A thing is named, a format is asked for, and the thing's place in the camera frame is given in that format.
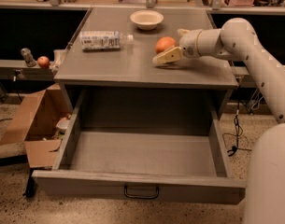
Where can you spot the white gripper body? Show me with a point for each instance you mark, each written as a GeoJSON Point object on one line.
{"type": "Point", "coordinates": [189, 45]}

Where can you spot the grey cabinet counter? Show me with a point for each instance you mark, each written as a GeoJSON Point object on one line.
{"type": "Point", "coordinates": [132, 65]}

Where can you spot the black drawer handle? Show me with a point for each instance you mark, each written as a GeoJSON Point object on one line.
{"type": "Point", "coordinates": [142, 193]}

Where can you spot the orange fruit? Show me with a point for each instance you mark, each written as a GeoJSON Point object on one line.
{"type": "Point", "coordinates": [164, 43]}

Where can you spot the brown cardboard box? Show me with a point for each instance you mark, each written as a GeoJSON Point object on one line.
{"type": "Point", "coordinates": [39, 123]}

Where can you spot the white bowl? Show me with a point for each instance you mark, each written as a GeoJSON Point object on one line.
{"type": "Point", "coordinates": [146, 20]}

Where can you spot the grey side shelf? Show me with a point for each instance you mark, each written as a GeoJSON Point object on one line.
{"type": "Point", "coordinates": [18, 70]}

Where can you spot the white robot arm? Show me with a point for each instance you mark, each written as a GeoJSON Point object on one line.
{"type": "Point", "coordinates": [236, 40]}

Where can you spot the clear plastic water bottle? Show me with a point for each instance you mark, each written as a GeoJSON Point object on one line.
{"type": "Point", "coordinates": [103, 40]}

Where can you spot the small red apple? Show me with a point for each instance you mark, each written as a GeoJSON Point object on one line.
{"type": "Point", "coordinates": [43, 62]}

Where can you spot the grey open drawer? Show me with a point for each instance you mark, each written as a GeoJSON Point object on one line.
{"type": "Point", "coordinates": [170, 139]}

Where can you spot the small grey figurine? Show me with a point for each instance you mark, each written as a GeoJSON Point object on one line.
{"type": "Point", "coordinates": [28, 57]}

